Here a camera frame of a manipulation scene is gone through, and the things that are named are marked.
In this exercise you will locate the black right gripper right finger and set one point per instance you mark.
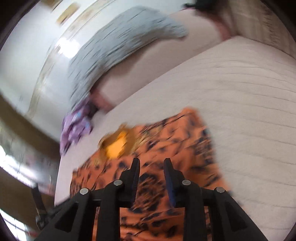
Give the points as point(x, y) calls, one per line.
point(227, 219)

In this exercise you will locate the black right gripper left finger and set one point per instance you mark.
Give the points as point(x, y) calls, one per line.
point(98, 208)

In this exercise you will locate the orange black floral garment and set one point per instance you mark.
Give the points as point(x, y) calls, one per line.
point(184, 139)

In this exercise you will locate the glass panel door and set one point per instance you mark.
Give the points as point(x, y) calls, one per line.
point(23, 168)

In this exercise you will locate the purple floral cloth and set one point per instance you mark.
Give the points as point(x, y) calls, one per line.
point(75, 125)

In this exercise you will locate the beige quilted mattress cover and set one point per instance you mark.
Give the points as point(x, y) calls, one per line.
point(245, 93)

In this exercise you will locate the pink pillow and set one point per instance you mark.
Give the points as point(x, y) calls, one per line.
point(155, 59)

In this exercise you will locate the grey quilted blanket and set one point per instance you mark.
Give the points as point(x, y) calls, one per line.
point(121, 37)

